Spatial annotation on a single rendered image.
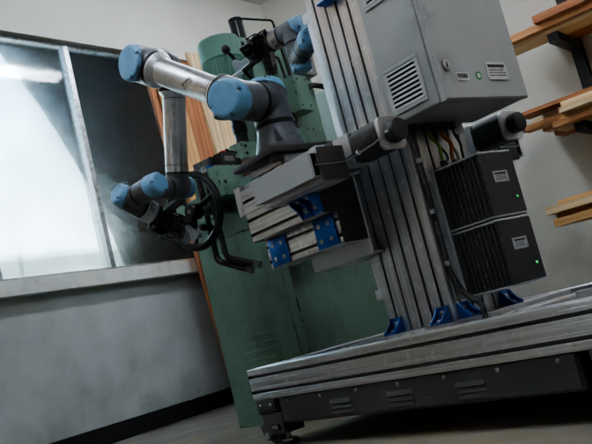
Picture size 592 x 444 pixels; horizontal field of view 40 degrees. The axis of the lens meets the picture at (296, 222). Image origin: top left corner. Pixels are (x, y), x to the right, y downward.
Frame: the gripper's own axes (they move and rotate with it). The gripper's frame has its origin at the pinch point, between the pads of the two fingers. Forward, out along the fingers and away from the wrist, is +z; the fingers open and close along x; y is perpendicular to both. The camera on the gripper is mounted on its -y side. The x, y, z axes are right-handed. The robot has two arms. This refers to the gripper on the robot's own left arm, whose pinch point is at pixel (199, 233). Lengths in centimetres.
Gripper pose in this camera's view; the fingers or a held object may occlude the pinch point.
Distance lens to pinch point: 284.1
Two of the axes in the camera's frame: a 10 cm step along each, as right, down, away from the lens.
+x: 7.2, -2.7, -6.4
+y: -1.2, 8.6, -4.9
